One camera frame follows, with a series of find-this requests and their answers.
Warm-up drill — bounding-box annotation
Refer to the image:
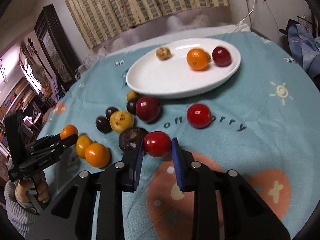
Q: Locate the small olive yellow fruit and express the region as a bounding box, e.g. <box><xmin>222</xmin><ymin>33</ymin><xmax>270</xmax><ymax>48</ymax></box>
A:
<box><xmin>126</xmin><ymin>90</ymin><xmax>140</xmax><ymax>101</ymax></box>

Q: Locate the grey knit sleeve forearm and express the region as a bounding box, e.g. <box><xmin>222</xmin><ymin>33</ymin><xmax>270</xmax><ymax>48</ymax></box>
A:
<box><xmin>4</xmin><ymin>181</ymin><xmax>39</xmax><ymax>238</ymax></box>

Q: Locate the person's left hand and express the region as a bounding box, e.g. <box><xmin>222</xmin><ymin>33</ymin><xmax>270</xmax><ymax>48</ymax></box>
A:
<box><xmin>15</xmin><ymin>171</ymin><xmax>50</xmax><ymax>204</ymax></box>

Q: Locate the orange tangerine far left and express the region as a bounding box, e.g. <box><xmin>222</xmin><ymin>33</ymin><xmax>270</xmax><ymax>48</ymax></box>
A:
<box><xmin>60</xmin><ymin>124</ymin><xmax>79</xmax><ymax>140</ymax></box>

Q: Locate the yellow orange tangerine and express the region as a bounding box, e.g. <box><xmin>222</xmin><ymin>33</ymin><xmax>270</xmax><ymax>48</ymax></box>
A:
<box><xmin>75</xmin><ymin>134</ymin><xmax>93</xmax><ymax>159</ymax></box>

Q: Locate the dark purple passion fruit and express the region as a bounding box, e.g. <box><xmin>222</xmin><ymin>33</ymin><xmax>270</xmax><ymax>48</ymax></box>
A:
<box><xmin>118</xmin><ymin>127</ymin><xmax>148</xmax><ymax>153</ymax></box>

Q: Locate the orange tangerine near finger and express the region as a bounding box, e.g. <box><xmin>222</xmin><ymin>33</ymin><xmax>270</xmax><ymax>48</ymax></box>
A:
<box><xmin>85</xmin><ymin>142</ymin><xmax>110</xmax><ymax>168</ymax></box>

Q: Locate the bright red round fruit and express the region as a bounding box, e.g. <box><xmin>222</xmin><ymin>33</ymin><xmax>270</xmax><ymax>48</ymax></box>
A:
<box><xmin>187</xmin><ymin>103</ymin><xmax>212</xmax><ymax>128</ymax></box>

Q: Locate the yellow spotted fruit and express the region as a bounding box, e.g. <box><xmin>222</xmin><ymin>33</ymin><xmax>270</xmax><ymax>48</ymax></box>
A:
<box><xmin>110</xmin><ymin>111</ymin><xmax>135</xmax><ymax>134</ymax></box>

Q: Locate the dark red plum near plate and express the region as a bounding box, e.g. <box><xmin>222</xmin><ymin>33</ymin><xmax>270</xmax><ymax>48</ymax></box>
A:
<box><xmin>136</xmin><ymin>96</ymin><xmax>161</xmax><ymax>123</ymax></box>

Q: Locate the white oval plate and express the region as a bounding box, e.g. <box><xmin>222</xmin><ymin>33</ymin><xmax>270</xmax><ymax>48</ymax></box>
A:
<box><xmin>126</xmin><ymin>37</ymin><xmax>241</xmax><ymax>99</ymax></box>

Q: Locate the teal patterned tablecloth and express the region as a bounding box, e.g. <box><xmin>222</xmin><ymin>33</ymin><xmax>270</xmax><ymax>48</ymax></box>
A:
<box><xmin>39</xmin><ymin>33</ymin><xmax>319</xmax><ymax>239</ymax></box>

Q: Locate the orange tangerine on plate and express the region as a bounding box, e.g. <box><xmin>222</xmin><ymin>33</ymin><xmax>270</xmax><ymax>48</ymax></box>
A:
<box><xmin>187</xmin><ymin>48</ymin><xmax>210</xmax><ymax>71</ymax></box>

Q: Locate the brown spotted small fruit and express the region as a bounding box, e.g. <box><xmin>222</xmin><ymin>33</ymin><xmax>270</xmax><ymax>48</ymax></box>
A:
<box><xmin>156</xmin><ymin>47</ymin><xmax>171</xmax><ymax>61</ymax></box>

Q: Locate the dark red plum on plate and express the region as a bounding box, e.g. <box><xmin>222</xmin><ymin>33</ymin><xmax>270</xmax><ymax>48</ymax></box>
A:
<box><xmin>212</xmin><ymin>46</ymin><xmax>232</xmax><ymax>67</ymax></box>

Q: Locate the checkered beige curtain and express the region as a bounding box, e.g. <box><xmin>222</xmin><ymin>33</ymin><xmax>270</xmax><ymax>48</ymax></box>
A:
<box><xmin>65</xmin><ymin>0</ymin><xmax>229</xmax><ymax>49</ymax></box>

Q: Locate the blue clothing pile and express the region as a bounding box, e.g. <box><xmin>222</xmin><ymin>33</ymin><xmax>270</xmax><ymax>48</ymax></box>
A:
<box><xmin>287</xmin><ymin>23</ymin><xmax>319</xmax><ymax>79</ymax></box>

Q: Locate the white power cable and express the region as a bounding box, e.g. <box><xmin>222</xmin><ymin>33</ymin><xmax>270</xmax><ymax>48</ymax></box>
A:
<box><xmin>231</xmin><ymin>0</ymin><xmax>257</xmax><ymax>32</ymax></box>

